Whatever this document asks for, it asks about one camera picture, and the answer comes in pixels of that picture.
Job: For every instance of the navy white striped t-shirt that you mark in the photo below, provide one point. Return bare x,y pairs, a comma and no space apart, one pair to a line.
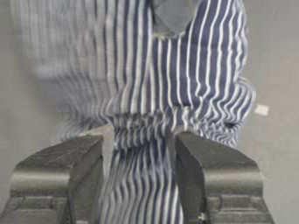
188,73

